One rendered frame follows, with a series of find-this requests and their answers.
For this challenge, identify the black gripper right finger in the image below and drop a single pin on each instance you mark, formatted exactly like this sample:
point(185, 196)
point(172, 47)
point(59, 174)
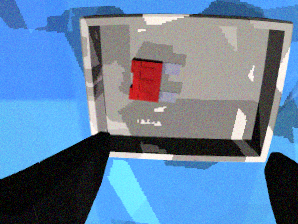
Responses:
point(282, 185)

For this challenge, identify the red fuse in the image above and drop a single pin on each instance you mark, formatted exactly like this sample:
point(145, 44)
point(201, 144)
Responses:
point(147, 80)

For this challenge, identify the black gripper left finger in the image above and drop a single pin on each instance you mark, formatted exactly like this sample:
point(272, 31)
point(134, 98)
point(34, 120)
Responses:
point(60, 189)

